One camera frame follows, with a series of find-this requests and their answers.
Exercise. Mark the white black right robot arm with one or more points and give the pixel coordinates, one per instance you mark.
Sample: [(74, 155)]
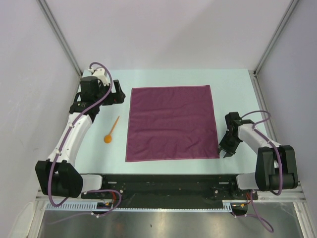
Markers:
[(276, 167)]

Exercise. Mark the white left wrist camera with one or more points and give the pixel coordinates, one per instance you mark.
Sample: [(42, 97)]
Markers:
[(100, 74)]

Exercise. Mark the aluminium frame post right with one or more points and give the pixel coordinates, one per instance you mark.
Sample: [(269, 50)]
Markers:
[(276, 35)]

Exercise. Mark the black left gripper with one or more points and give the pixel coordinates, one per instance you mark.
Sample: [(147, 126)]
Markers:
[(115, 97)]

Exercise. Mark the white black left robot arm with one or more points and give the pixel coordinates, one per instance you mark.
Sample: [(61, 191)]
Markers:
[(57, 175)]

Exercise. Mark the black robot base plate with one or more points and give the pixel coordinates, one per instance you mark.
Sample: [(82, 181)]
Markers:
[(176, 191)]

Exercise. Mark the aluminium frame post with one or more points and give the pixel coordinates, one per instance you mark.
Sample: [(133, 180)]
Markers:
[(276, 35), (54, 25)]

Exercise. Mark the aluminium frame post left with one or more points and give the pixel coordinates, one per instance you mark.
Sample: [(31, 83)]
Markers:
[(54, 25)]

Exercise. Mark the purple satin napkin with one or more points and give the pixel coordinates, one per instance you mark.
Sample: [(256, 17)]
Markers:
[(171, 123)]

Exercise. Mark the light blue cable duct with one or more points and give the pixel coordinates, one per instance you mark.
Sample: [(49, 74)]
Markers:
[(98, 206)]

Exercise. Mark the orange plastic spoon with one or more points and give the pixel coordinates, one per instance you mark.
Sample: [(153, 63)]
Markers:
[(108, 137)]

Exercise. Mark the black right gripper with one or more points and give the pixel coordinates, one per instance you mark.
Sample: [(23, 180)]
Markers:
[(230, 150)]

